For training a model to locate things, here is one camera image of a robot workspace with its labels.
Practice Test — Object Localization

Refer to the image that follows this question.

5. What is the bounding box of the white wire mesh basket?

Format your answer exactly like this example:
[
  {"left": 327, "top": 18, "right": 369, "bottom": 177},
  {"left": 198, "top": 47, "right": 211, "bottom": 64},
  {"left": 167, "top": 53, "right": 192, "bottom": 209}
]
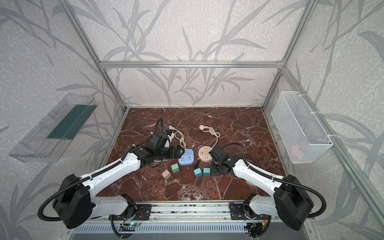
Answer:
[{"left": 271, "top": 91, "right": 333, "bottom": 164}]

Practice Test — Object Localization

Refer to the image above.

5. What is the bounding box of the clear plastic wall bin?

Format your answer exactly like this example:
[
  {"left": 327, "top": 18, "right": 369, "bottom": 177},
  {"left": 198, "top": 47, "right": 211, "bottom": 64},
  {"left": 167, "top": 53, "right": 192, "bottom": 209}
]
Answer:
[{"left": 9, "top": 94, "right": 97, "bottom": 163}]

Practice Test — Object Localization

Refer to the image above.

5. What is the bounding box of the pink round power strip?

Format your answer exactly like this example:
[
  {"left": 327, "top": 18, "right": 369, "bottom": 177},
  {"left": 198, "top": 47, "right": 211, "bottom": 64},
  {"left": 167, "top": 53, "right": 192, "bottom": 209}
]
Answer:
[{"left": 198, "top": 146, "right": 213, "bottom": 163}]

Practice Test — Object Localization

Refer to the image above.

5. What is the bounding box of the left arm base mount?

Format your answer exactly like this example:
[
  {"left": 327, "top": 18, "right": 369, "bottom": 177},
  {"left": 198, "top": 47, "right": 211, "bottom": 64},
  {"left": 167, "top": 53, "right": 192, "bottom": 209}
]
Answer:
[{"left": 109, "top": 204, "right": 152, "bottom": 221}]

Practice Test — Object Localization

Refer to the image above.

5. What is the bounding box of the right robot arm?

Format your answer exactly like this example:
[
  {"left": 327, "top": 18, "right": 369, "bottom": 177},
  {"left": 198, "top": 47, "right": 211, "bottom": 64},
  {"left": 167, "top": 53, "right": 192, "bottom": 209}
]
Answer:
[{"left": 209, "top": 147, "right": 327, "bottom": 231}]

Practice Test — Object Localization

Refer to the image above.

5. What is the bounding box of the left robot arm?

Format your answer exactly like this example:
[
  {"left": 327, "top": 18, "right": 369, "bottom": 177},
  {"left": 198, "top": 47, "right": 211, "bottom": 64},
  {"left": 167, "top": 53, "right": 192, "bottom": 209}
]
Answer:
[{"left": 37, "top": 132, "right": 185, "bottom": 229}]

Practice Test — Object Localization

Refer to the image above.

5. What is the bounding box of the white power strip cable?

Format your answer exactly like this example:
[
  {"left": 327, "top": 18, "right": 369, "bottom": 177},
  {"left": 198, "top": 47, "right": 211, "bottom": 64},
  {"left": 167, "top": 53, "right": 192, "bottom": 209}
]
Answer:
[{"left": 167, "top": 125, "right": 187, "bottom": 150}]

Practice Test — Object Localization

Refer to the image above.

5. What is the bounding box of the green cube charger left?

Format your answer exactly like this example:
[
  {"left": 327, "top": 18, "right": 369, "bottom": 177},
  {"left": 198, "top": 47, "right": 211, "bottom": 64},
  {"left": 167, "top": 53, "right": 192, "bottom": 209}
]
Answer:
[{"left": 171, "top": 164, "right": 180, "bottom": 174}]

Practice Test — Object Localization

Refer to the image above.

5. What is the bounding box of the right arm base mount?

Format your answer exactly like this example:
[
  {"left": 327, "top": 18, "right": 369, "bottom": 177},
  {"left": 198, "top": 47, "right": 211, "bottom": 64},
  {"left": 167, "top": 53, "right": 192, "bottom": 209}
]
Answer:
[{"left": 229, "top": 202, "right": 269, "bottom": 221}]

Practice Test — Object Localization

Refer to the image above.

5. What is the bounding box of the pink cube charger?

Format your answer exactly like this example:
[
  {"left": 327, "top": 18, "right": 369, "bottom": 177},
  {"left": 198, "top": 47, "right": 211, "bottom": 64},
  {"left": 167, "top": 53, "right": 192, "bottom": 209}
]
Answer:
[{"left": 162, "top": 170, "right": 172, "bottom": 180}]

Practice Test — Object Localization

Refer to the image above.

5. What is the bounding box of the teal green cube charger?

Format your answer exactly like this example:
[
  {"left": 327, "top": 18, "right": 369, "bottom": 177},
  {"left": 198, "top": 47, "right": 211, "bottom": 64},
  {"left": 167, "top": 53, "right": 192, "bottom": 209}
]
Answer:
[{"left": 203, "top": 168, "right": 211, "bottom": 177}]

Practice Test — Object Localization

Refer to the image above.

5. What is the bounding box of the blue square power strip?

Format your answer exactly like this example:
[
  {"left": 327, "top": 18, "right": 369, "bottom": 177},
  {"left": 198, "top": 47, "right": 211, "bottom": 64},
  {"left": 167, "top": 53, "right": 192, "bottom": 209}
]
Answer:
[{"left": 178, "top": 149, "right": 195, "bottom": 166}]

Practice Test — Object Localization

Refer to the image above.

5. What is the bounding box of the pink power strip cable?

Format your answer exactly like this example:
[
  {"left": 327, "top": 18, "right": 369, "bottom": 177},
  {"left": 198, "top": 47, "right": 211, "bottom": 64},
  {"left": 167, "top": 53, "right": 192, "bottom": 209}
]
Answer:
[{"left": 199, "top": 124, "right": 221, "bottom": 148}]

